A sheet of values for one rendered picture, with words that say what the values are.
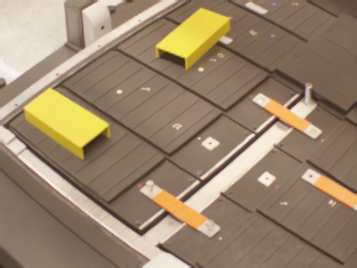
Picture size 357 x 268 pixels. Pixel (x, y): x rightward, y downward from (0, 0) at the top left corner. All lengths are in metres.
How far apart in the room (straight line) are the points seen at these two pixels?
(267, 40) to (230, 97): 0.20
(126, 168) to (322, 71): 0.44
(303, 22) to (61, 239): 0.79
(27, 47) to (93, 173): 2.04
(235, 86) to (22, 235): 0.55
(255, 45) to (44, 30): 1.95
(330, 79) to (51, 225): 0.65
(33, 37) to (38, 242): 2.33
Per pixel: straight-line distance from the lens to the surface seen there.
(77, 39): 1.76
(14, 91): 1.71
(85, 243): 1.09
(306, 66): 1.51
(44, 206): 1.14
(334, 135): 1.38
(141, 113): 1.41
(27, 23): 3.48
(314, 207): 1.26
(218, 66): 1.50
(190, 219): 1.24
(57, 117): 1.38
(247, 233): 1.22
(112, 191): 1.29
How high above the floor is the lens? 1.96
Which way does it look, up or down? 44 degrees down
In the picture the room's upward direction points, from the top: 3 degrees counter-clockwise
